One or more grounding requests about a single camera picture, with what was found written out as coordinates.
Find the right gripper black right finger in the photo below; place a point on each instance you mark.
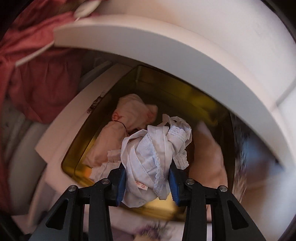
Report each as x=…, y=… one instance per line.
x=230, y=221

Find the white rod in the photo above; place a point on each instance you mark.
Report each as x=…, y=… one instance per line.
x=33, y=55

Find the pale pink knotted cloth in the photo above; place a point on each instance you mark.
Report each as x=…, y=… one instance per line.
x=130, y=114

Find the gold metal tin box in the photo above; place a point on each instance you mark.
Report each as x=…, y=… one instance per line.
x=173, y=97

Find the peach folded cloth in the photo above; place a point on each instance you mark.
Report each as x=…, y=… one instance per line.
x=207, y=167

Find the red fabric curtain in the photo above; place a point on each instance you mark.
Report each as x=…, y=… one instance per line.
x=43, y=86

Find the white lace garment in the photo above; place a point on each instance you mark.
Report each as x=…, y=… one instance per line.
x=146, y=156

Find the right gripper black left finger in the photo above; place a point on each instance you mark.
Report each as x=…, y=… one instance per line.
x=64, y=221

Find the white oval remote device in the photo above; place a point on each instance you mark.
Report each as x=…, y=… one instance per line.
x=86, y=9

